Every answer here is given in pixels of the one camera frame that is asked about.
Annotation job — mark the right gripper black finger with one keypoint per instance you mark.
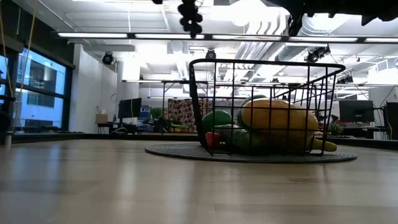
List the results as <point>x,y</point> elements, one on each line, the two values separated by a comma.
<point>281,3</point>

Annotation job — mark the dark purple toy grapes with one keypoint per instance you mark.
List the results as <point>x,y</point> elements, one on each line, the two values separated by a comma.
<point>189,18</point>

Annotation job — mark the orange yellow toy mango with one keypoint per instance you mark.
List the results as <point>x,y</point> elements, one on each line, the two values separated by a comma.
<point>280,121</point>

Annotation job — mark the toy watermelon slice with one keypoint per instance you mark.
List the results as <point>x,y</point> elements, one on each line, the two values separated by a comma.
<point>217,117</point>

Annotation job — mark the yellow toy banana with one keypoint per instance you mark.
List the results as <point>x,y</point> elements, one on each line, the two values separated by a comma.
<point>325,145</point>

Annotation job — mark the green toy cucumber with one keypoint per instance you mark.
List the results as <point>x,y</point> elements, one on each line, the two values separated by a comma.
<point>239,140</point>

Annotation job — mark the red toy pepper piece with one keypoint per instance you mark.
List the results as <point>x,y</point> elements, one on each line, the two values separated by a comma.
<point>213,139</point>

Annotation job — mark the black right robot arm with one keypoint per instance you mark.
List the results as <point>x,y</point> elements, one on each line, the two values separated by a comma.
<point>342,6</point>

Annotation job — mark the black ceiling spotlight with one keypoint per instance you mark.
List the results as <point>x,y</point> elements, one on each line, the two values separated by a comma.
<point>107,58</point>
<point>211,53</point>
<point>317,54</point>

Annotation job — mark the black computer monitor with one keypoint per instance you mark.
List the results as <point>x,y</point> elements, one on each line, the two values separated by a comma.
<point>129,108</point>
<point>392,118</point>
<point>356,111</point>

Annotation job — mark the green leafy plant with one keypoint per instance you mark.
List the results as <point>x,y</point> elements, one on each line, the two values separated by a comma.
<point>157,112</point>
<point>334,128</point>

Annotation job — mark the brown floral patterned panel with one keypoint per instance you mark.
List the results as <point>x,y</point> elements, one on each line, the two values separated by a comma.
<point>178,107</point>

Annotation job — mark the black overhead LED light bar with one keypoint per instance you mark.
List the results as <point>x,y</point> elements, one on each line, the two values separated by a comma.
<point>130,35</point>

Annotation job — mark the grey round woven placemat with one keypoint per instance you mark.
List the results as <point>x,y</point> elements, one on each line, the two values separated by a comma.
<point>174,151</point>

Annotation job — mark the small cardboard box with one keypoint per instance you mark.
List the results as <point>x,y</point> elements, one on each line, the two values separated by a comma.
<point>101,119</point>

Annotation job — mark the large glass window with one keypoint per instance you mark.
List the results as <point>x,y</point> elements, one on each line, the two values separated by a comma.
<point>40,93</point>

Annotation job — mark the small white cylinder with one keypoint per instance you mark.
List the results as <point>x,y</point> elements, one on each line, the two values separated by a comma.
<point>7,140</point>

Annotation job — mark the black hanging right wrist bracket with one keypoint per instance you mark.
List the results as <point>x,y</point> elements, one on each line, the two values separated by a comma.
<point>295,26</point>

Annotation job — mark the silver ceiling duct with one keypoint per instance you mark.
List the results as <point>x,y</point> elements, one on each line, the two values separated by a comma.
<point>323,28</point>

